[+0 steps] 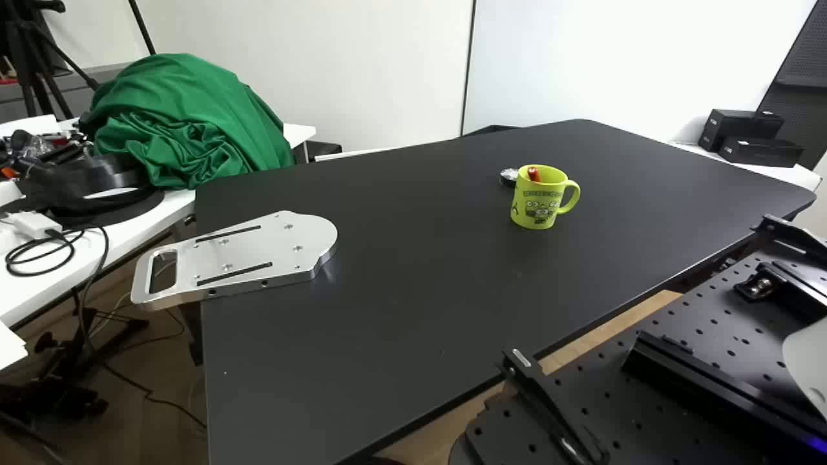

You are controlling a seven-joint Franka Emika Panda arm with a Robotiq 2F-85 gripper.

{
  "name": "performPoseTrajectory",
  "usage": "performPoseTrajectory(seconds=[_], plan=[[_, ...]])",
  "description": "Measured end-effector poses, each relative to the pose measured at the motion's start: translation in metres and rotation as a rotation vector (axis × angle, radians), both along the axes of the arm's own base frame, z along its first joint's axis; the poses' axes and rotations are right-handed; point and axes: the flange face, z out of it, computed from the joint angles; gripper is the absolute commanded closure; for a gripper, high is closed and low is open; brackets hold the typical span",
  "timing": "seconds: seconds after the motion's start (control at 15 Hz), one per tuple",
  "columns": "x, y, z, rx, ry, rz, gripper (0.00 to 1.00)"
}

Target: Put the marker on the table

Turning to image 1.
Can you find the red and white marker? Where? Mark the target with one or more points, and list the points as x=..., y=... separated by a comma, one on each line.
x=511, y=175

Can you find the yellow-green cartoon mug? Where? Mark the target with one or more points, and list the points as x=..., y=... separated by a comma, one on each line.
x=535, y=204

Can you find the silver metal mounting plate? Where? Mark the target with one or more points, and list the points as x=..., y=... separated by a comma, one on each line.
x=263, y=252

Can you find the green cloth pile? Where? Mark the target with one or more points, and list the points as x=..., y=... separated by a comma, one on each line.
x=186, y=123

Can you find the black perforated breadboard plate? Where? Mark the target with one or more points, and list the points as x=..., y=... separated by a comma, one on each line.
x=735, y=321

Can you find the black box on right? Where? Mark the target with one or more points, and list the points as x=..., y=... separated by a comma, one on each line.
x=746, y=137

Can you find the black bag with gear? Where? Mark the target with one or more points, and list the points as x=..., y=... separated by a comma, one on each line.
x=90, y=189

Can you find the white side table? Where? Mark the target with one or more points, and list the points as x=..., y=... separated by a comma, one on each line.
x=23, y=297

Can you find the white power adapter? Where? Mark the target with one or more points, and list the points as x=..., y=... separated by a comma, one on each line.
x=32, y=226

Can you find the black monitor edge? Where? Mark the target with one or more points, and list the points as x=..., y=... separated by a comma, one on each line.
x=799, y=89

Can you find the black clamp bracket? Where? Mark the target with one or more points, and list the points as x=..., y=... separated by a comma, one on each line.
x=577, y=445

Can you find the black rail block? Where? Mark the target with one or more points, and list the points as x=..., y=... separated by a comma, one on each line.
x=735, y=403

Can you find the black camera tripod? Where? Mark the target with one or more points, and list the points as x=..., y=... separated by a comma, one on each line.
x=29, y=43

